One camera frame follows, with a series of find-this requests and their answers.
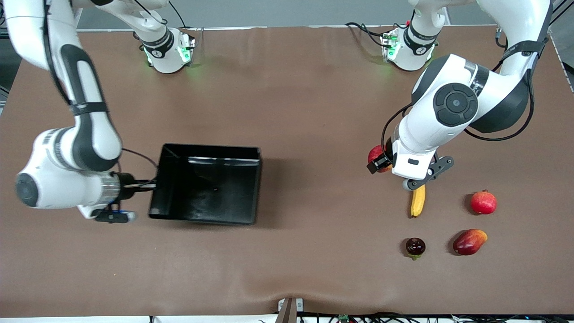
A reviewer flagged black left arm base cable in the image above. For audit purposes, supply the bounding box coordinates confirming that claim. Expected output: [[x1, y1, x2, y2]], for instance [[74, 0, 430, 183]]
[[344, 22, 389, 48]]

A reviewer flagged yellow banana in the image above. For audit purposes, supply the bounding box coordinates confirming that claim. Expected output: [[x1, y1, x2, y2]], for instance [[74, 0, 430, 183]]
[[410, 185, 426, 218]]

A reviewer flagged black arm base cable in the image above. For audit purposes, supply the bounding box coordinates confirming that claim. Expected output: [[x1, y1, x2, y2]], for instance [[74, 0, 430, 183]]
[[344, 22, 389, 48], [168, 0, 190, 30]]

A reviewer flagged grey camera mount clamp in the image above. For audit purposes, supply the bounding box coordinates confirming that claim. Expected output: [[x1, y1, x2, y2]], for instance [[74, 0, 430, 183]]
[[277, 297, 304, 323]]

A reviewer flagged brown table mat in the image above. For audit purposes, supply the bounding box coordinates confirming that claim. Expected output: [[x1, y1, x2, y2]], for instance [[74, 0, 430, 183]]
[[0, 25, 574, 317]]

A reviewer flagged black right arm base cable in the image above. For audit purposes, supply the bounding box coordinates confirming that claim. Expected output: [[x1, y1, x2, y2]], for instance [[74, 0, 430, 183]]
[[168, 0, 190, 30]]

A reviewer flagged red mango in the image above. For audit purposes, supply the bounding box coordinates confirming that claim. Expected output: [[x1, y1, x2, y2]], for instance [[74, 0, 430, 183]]
[[452, 229, 488, 256]]

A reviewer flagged dark purple mangosteen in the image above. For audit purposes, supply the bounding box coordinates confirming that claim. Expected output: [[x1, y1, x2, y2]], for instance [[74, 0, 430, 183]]
[[405, 238, 426, 261]]

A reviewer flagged red yellow apple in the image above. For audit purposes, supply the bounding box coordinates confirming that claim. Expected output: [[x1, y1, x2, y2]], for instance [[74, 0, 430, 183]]
[[368, 144, 393, 173]]

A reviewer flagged black plastic box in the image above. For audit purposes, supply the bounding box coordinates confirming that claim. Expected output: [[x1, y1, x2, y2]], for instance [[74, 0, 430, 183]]
[[148, 144, 263, 226]]

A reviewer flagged red pomegranate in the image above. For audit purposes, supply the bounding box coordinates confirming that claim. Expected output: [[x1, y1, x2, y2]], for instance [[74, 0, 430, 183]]
[[470, 190, 498, 215]]

